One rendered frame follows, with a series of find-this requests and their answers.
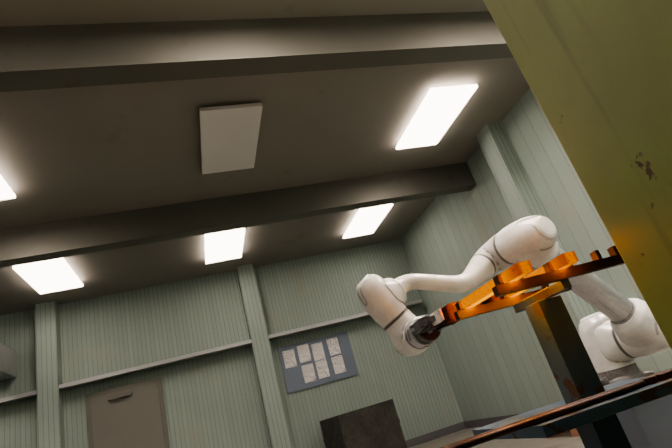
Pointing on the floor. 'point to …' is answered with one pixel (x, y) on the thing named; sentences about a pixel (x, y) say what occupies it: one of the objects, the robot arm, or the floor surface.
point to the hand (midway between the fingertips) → (450, 313)
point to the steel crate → (365, 428)
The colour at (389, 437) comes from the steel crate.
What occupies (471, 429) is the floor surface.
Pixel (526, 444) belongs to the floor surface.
